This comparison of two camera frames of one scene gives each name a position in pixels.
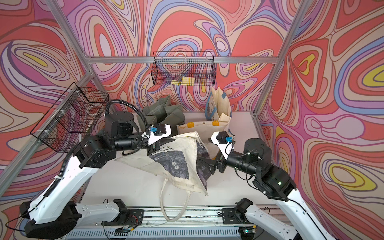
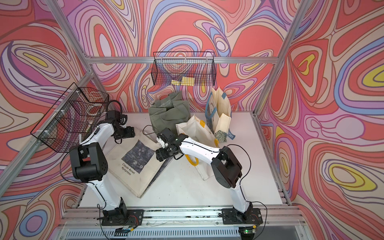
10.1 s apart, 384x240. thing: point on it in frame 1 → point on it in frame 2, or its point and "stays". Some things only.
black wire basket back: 184,68 stays
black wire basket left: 74,116 stays
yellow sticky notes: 185,81 stays
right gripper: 212,164 → 161,154
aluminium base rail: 177,223 stays
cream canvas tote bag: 182,159 → 133,164
